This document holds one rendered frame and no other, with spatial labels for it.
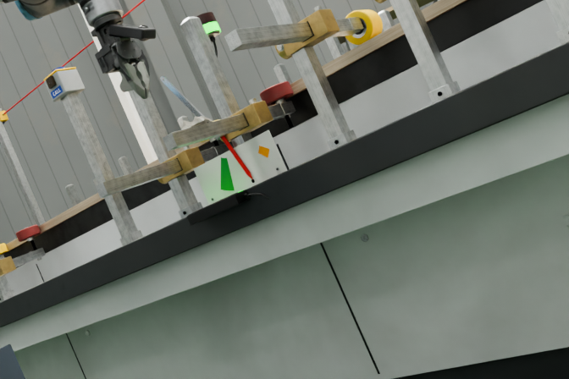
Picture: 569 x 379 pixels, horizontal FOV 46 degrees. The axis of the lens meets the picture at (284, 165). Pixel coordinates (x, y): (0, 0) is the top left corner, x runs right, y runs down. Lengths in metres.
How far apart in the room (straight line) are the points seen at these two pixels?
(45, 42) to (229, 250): 5.33
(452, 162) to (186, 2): 5.25
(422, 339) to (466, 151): 0.60
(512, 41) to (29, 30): 5.88
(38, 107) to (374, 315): 5.42
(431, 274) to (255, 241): 0.43
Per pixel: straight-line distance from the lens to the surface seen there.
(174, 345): 2.28
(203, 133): 1.41
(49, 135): 6.76
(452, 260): 1.62
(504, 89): 1.23
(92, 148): 1.93
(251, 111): 1.51
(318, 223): 1.50
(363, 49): 1.58
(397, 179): 1.38
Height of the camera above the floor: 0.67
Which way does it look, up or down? 1 degrees up
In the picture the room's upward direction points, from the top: 24 degrees counter-clockwise
